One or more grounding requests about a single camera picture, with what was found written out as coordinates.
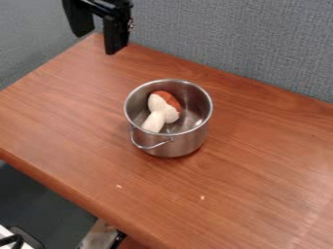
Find stainless steel pot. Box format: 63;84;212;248
124;79;214;158

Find table leg bracket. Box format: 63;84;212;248
77;219;126;249

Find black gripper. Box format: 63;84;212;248
62;0;134;54

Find white and black floor object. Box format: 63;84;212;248
0;225;45;249

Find white toy mushroom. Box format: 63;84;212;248
142;90;182;132

